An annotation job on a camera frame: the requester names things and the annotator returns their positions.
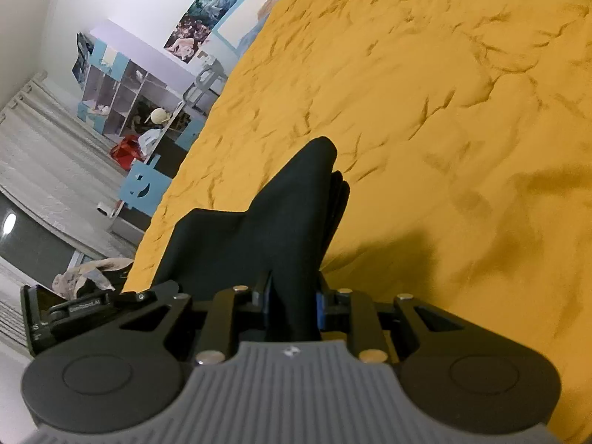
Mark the mustard yellow bedspread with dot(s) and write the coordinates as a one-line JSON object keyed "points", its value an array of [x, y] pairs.
{"points": [[463, 128]]}

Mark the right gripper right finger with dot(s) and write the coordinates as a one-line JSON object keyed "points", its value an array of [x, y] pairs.
{"points": [[374, 332]]}

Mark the white blue shelf unit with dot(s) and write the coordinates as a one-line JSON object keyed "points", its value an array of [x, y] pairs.
{"points": [[124, 72]]}

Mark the cream round hat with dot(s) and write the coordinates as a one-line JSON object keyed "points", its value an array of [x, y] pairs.
{"points": [[158, 117]]}

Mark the cluttered desk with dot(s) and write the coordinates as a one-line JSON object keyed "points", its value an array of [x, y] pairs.
{"points": [[171, 149]]}

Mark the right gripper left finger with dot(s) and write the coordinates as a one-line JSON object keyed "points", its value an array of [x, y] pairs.
{"points": [[220, 324]]}

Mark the blue smiley chair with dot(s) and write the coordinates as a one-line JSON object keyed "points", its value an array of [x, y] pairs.
{"points": [[144, 186]]}

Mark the black pants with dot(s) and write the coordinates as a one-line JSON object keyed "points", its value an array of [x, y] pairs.
{"points": [[284, 236]]}

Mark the red bag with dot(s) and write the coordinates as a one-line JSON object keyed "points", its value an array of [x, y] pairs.
{"points": [[126, 152]]}

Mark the beige crumpled cloth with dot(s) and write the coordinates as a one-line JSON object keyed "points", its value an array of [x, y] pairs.
{"points": [[96, 272]]}

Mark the grey window curtain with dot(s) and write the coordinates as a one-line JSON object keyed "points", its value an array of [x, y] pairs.
{"points": [[56, 175]]}

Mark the grey plastic stool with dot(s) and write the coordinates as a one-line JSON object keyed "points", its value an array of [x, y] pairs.
{"points": [[208, 84]]}

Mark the anime wall poster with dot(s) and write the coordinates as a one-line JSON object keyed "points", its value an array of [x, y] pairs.
{"points": [[195, 26]]}

